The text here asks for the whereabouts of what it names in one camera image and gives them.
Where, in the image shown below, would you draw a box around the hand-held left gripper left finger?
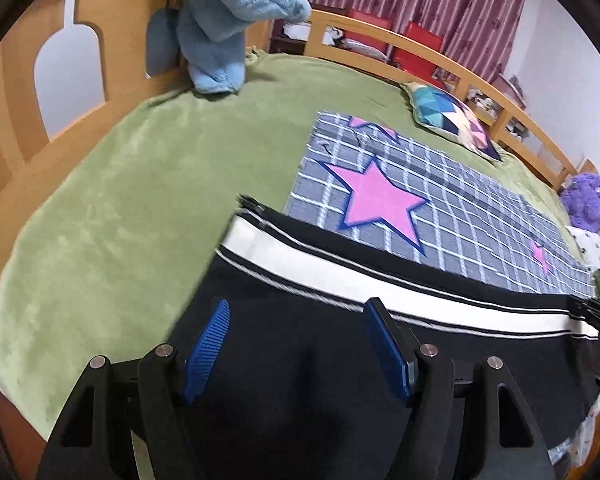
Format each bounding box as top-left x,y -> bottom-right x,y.
36,299 -> 231,480

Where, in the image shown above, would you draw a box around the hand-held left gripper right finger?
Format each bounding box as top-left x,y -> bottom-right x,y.
363,297 -> 556,480

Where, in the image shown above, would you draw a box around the black pants with white stripe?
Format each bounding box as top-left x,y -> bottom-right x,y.
167,192 -> 600,480

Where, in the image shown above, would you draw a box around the white patterned cloth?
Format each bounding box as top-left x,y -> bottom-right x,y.
565,225 -> 600,281

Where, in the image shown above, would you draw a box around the purple plush toy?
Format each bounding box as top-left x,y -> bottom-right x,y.
560,172 -> 600,233

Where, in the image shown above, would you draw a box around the grey checked star blanket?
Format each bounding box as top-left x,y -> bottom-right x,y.
285,110 -> 596,298

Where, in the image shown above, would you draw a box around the green fleece blanket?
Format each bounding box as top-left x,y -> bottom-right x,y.
0,47 -> 581,441

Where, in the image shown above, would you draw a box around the colourful geometric pillow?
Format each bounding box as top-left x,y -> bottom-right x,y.
402,81 -> 503,163

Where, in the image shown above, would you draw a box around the red chair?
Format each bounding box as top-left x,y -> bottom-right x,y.
392,21 -> 446,78
346,8 -> 394,61

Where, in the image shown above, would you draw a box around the light blue plush toy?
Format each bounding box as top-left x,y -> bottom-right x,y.
172,0 -> 312,95

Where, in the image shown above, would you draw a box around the wooden bed frame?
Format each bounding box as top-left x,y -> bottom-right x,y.
0,0 -> 600,376

